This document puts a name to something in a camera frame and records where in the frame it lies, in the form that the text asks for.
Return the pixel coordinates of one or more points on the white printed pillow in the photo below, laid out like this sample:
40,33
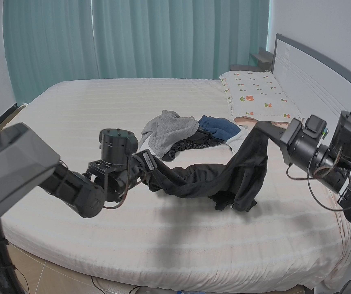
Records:
255,93

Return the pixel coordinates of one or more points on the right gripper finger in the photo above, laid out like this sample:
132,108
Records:
273,132

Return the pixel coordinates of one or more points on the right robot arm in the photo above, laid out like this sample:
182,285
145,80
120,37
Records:
349,133

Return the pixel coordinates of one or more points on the white garment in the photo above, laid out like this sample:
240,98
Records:
235,141

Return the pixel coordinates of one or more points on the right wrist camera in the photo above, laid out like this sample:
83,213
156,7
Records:
314,126

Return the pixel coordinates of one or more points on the dark blue garment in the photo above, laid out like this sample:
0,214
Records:
221,127

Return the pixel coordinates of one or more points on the blue-green curtain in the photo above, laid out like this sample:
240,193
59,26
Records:
178,26
50,35

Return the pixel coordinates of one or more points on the black trousers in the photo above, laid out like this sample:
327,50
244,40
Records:
248,170

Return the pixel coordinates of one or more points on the peach pillow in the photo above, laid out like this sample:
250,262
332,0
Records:
245,120

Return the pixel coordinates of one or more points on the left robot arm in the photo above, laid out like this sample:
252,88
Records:
16,164

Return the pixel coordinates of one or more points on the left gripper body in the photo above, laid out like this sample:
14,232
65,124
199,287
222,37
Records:
144,164

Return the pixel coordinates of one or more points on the grey garment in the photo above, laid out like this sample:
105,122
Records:
175,130

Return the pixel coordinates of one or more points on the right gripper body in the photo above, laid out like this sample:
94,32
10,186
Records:
307,152

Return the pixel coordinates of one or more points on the grey bedside table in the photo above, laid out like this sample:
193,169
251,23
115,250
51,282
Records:
262,57

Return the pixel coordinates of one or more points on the bed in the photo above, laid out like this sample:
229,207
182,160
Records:
102,109

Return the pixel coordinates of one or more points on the black shiny garment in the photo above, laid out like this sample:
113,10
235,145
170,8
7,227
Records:
193,141

